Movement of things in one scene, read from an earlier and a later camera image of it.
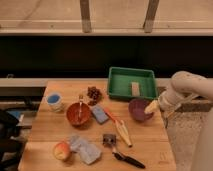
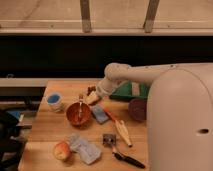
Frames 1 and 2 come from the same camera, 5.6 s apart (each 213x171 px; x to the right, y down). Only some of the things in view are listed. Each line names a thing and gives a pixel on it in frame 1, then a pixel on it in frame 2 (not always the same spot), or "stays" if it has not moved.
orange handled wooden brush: x=120 y=126 stays
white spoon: x=80 y=98 stays
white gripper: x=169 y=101 → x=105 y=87
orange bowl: x=78 y=114 stays
